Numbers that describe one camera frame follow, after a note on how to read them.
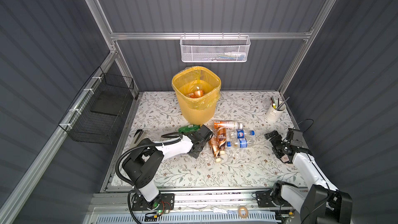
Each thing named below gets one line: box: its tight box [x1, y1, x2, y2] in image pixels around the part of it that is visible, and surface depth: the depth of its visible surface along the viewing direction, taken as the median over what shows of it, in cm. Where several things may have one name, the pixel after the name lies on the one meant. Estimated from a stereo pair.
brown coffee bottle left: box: [208, 134, 222, 163], surface depth 89 cm
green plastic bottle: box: [178, 124, 201, 133], surface depth 98 cm
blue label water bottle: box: [226, 137, 253, 149], surface depth 91 cm
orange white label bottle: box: [212, 119, 244, 130], surface depth 98 cm
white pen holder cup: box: [266, 100, 287, 121], surface depth 101 cm
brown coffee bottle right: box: [217, 126, 227, 155], surface depth 92 cm
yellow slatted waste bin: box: [171, 65, 222, 126], surface depth 96 cm
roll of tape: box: [237, 205, 249, 219], surface depth 72 cm
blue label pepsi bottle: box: [225, 128, 255, 140], surface depth 96 cm
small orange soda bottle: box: [186, 92, 196, 99], surface depth 104 cm
